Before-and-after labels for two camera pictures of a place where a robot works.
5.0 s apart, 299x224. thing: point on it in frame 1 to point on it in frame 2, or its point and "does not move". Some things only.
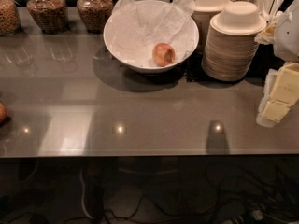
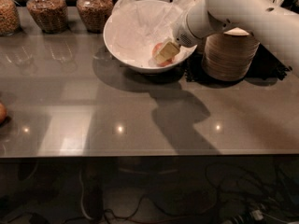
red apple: [163, 54] does not move
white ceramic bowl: [133, 30] does not move
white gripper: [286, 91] to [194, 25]
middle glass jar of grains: [49, 7] does not move
